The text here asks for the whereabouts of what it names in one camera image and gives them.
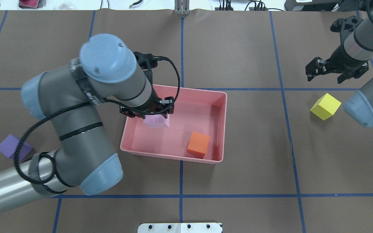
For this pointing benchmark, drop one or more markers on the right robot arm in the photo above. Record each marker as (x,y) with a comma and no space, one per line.
(359,45)

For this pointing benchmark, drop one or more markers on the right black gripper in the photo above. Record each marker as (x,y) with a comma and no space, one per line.
(342,61)

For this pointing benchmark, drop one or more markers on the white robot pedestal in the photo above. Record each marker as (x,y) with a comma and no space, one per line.
(197,227)

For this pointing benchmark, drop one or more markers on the pink foam block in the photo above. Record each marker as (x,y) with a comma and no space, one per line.
(157,121)

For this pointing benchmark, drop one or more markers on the black power adapter box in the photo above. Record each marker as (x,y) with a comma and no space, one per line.
(311,5)

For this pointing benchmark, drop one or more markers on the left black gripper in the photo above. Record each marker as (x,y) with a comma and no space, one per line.
(152,105)

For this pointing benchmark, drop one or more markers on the purple foam block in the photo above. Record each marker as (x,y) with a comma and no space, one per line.
(9,144)

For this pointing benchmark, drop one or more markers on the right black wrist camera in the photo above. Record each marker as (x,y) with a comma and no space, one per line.
(345,26)

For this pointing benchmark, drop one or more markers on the pink plastic bin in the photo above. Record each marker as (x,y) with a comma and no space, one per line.
(200,111)

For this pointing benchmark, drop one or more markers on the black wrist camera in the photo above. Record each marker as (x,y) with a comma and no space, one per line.
(146,63)
(345,26)

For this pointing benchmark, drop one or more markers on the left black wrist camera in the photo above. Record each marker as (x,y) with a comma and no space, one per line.
(146,63)

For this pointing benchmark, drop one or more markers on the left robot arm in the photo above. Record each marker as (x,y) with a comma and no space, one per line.
(106,70)

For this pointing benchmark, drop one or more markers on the grey pink cloth pouch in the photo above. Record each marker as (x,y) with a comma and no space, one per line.
(31,4)

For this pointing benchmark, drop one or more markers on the yellow foam block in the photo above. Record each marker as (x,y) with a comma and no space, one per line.
(325,107)

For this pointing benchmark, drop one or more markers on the orange foam block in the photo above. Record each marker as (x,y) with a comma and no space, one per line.
(198,144)

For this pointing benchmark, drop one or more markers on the aluminium frame post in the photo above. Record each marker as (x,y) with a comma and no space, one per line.
(182,7)

